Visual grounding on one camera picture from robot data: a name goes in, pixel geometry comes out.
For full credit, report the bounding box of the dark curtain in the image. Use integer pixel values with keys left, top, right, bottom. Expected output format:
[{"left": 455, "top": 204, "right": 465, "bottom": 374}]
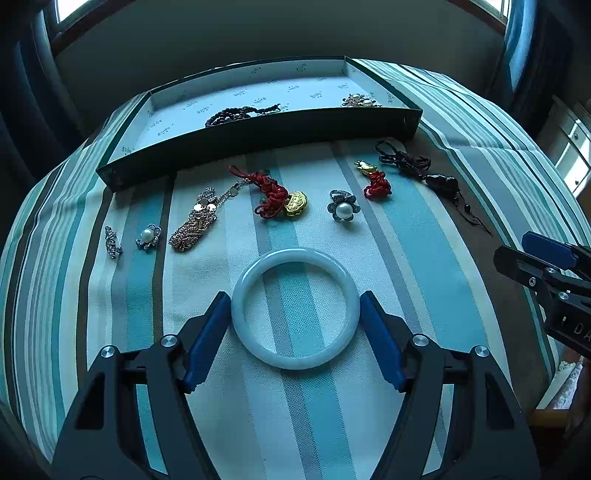
[{"left": 0, "top": 0, "right": 90, "bottom": 183}]

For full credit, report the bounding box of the gold flower brooch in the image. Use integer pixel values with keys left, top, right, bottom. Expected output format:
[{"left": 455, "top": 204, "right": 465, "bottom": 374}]
[{"left": 341, "top": 93, "right": 383, "bottom": 109}]

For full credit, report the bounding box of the blue curtain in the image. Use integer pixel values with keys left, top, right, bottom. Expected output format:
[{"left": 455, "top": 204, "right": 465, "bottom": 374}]
[{"left": 489, "top": 0, "right": 573, "bottom": 107}]

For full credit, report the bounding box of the rhinestone leaf brooch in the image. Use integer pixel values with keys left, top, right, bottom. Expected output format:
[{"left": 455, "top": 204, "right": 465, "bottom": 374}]
[{"left": 104, "top": 225, "right": 123, "bottom": 260}]

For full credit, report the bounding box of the dark red bead bracelet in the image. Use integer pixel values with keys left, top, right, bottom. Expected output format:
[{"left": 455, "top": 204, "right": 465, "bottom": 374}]
[{"left": 204, "top": 104, "right": 282, "bottom": 129}]

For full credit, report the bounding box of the red knot gold ingot charm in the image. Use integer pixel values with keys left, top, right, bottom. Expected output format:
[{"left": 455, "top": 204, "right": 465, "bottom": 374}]
[{"left": 229, "top": 165, "right": 311, "bottom": 220}]

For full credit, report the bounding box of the gold chain necklace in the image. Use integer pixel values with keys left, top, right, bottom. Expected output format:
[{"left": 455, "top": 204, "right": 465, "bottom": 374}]
[{"left": 168, "top": 181, "right": 250, "bottom": 252}]

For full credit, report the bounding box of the brown wooden furniture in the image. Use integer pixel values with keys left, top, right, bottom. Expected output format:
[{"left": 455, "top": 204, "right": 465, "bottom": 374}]
[{"left": 531, "top": 351, "right": 591, "bottom": 437}]

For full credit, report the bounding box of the pearl flower ring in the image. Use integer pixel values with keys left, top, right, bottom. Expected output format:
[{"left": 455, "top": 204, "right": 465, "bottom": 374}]
[{"left": 328, "top": 189, "right": 356, "bottom": 224}]

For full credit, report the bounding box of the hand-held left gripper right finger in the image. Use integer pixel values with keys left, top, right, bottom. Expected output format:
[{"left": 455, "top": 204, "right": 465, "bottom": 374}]
[{"left": 359, "top": 291, "right": 541, "bottom": 480}]

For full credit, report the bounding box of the striped teal cloth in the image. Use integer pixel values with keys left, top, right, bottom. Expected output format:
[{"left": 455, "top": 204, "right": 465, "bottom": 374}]
[{"left": 0, "top": 58, "right": 583, "bottom": 480}]

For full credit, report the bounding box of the pale jade bangle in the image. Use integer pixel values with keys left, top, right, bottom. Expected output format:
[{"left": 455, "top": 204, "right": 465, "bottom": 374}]
[{"left": 231, "top": 248, "right": 361, "bottom": 371}]

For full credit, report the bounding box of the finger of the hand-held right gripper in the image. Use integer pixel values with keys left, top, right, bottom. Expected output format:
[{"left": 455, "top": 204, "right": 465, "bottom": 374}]
[
  {"left": 522, "top": 231, "right": 591, "bottom": 278},
  {"left": 493, "top": 246, "right": 591, "bottom": 301}
]

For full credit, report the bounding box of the pearl flower brooch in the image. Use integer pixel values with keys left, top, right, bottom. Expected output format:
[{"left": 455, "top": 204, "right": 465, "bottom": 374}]
[{"left": 135, "top": 224, "right": 162, "bottom": 252}]

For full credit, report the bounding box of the white drawer cabinet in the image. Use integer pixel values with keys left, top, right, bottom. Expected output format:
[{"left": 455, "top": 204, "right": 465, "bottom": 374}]
[{"left": 536, "top": 95, "right": 591, "bottom": 197}]

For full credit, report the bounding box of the small red knot gold charm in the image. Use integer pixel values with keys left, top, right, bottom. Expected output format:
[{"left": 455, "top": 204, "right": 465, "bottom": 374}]
[{"left": 353, "top": 160, "right": 393, "bottom": 200}]

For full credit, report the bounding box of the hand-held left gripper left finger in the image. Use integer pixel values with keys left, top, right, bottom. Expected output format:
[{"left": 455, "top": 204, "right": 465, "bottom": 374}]
[{"left": 52, "top": 291, "right": 232, "bottom": 480}]

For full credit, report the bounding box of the black cord pendant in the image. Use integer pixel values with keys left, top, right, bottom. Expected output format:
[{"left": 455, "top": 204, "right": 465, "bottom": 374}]
[{"left": 375, "top": 140, "right": 494, "bottom": 236}]

